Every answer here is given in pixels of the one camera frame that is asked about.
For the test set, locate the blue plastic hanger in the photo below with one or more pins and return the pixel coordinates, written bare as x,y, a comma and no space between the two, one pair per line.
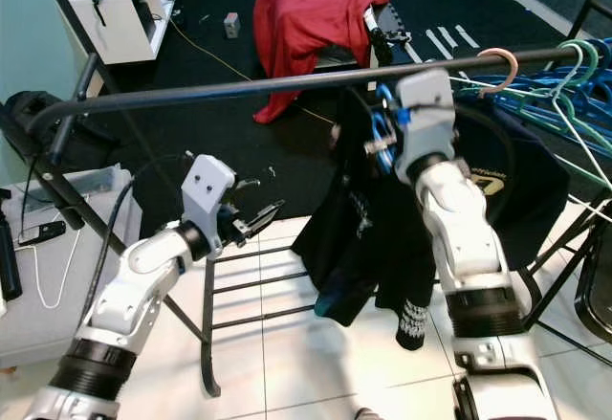
382,138

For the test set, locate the black shirt white print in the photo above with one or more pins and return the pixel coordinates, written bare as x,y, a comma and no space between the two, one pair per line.
363,238

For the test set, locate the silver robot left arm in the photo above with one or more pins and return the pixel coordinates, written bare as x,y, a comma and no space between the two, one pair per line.
143,291

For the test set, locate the pink hanger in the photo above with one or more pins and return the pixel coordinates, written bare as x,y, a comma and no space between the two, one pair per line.
509,59

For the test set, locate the pale green hanger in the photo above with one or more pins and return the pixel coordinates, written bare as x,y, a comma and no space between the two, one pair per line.
579,119

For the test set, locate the white low table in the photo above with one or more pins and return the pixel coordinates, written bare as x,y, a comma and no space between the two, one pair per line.
344,55

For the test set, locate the black electronic device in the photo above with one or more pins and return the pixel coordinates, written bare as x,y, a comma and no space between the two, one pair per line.
387,30

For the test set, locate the black metal clothes rack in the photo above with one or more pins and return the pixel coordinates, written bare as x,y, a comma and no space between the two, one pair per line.
249,88

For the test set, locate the black shirt gold print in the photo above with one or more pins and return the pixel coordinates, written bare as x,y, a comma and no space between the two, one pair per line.
535,190

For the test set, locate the red cloth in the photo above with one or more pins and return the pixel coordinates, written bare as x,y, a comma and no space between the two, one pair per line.
306,13

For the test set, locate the grey ottoman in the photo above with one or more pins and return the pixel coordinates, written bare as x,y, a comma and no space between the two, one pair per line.
57,296

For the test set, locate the black remote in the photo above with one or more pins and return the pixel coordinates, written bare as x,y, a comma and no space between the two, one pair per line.
43,233

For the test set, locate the small grey box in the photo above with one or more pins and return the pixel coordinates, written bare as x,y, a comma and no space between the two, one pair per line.
231,25

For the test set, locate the black backpack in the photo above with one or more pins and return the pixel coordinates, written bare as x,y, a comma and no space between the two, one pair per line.
33,123

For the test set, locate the white box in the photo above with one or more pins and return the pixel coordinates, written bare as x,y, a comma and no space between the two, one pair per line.
124,13

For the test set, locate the black tripod stand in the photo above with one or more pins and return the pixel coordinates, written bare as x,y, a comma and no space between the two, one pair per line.
593,286

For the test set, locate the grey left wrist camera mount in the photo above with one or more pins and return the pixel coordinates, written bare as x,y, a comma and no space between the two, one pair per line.
206,190

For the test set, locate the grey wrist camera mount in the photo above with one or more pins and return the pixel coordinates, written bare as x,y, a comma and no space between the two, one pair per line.
428,114
206,190

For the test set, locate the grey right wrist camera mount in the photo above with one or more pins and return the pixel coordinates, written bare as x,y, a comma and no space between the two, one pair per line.
428,114

